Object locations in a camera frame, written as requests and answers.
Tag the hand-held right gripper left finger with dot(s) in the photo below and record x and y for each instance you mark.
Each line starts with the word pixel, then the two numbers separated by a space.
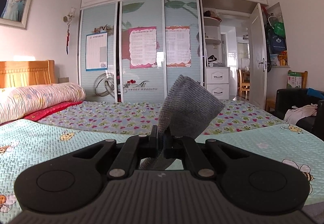
pixel 154 141

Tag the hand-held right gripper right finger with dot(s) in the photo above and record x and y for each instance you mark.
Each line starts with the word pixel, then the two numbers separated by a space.
pixel 167 146

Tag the grey knitted sweater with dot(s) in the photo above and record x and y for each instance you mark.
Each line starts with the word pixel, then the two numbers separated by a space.
pixel 189 105

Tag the white drawer unit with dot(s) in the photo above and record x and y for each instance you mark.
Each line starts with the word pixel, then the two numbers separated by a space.
pixel 217 79

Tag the pink-bordered paper chart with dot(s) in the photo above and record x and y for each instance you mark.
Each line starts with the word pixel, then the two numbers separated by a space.
pixel 177 46
pixel 141 48

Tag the wooden dining chair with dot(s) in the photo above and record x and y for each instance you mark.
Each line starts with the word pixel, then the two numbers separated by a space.
pixel 243 84

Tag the blue-bordered paper chart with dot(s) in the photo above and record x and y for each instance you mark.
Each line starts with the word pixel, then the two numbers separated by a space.
pixel 96 51

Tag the red cloth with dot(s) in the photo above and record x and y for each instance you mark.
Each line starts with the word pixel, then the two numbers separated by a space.
pixel 50 111

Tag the mint quilted bee blanket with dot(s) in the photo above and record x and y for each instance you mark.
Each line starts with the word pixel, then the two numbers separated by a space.
pixel 38 153

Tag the pink rolled quilt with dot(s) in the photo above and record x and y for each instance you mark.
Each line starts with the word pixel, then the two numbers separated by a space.
pixel 38 97

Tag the black sofa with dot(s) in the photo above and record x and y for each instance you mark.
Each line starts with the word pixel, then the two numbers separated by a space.
pixel 283 97

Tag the white sliding-door wardrobe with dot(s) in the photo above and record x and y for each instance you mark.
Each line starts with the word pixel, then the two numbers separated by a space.
pixel 141 11

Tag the red hanging tassel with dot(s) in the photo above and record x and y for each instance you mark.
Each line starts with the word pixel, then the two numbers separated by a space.
pixel 67 39

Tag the white room door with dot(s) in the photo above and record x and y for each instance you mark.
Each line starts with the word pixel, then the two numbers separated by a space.
pixel 258 44

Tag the white cloth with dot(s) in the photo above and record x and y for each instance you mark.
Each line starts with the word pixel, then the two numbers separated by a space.
pixel 301 112

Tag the green and white carton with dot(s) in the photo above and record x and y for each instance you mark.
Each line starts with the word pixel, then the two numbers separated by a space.
pixel 295 79

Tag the wooden headboard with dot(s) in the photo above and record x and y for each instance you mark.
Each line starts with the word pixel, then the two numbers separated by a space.
pixel 25 72

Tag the blue shopping bag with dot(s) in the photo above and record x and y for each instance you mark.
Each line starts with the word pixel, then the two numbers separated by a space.
pixel 277 43

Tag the blue cloth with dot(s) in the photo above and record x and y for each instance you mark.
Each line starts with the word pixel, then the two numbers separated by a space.
pixel 315 93

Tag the green shopping bag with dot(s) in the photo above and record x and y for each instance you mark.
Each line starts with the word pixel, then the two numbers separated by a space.
pixel 278 27

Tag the wall lamp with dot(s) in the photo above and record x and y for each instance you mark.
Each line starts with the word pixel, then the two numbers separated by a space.
pixel 69 15

